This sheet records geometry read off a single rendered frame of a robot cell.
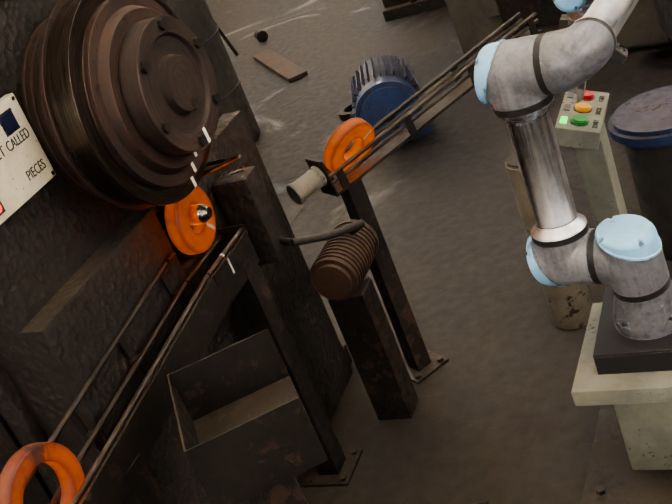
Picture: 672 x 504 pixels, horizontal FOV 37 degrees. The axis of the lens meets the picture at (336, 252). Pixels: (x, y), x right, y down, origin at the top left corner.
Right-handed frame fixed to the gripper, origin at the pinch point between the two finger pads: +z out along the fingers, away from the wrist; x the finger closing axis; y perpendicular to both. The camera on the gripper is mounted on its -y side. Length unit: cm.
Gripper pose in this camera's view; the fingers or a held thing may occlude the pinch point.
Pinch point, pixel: (581, 97)
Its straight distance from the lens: 250.9
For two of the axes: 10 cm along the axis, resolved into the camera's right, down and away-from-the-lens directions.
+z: 0.2, 8.3, 5.6
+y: -9.5, -1.6, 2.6
